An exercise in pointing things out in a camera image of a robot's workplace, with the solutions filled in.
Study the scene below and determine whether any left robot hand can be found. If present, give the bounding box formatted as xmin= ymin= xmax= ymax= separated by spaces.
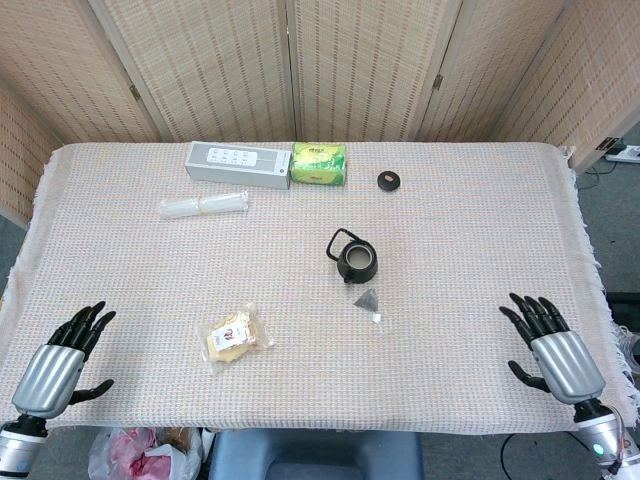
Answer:
xmin=10 ymin=300 xmax=117 ymax=417

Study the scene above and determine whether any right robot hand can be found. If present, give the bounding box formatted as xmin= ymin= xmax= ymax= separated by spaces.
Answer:
xmin=499 ymin=293 xmax=608 ymax=406

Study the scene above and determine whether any pyramid tea bag with string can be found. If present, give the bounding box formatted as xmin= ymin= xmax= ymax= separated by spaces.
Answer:
xmin=352 ymin=287 xmax=384 ymax=326

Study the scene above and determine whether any plastic bag with pink contents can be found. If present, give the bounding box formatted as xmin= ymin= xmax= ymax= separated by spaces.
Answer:
xmin=88 ymin=427 xmax=204 ymax=480

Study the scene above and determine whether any black teapot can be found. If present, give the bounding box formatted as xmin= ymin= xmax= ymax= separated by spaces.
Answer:
xmin=326 ymin=228 xmax=379 ymax=285

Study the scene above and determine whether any packaged pastry snack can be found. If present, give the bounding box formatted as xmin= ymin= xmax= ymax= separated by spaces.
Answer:
xmin=198 ymin=302 xmax=275 ymax=376

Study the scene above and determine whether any white power strip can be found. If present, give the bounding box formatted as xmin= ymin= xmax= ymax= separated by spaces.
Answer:
xmin=604 ymin=143 xmax=640 ymax=162

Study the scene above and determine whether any sleeve of clear plastic cups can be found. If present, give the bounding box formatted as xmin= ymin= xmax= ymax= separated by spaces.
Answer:
xmin=159 ymin=190 xmax=250 ymax=219

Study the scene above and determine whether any woven checkered tablecloth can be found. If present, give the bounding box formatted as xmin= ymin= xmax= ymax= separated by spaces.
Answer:
xmin=0 ymin=141 xmax=640 ymax=435

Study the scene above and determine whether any white rectangular cardboard box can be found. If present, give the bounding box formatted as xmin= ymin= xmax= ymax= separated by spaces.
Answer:
xmin=184 ymin=141 xmax=293 ymax=191

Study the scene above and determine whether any green tissue pack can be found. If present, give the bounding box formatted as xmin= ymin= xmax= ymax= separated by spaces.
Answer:
xmin=290 ymin=142 xmax=348 ymax=187

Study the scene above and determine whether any woven folding screen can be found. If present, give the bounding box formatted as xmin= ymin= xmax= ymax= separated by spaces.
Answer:
xmin=0 ymin=0 xmax=640 ymax=227

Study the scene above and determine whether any black floor cable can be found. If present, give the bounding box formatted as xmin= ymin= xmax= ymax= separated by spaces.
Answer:
xmin=501 ymin=430 xmax=576 ymax=476
xmin=574 ymin=158 xmax=619 ymax=191

